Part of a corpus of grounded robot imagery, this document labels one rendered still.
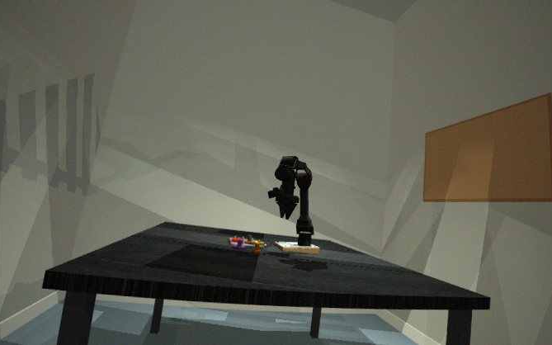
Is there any purple gear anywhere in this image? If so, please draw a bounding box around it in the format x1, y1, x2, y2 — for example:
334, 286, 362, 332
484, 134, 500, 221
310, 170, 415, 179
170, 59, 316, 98
232, 239, 246, 249

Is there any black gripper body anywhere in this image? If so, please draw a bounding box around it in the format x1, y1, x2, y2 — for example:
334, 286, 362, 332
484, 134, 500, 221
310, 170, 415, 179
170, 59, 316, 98
276, 182, 300, 203

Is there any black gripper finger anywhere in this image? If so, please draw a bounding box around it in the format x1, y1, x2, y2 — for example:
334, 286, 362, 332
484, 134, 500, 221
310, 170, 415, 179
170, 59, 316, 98
282, 202, 298, 220
277, 202, 285, 218

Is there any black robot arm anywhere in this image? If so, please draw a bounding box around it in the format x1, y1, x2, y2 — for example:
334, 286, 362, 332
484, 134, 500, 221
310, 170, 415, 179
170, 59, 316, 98
268, 156, 314, 246

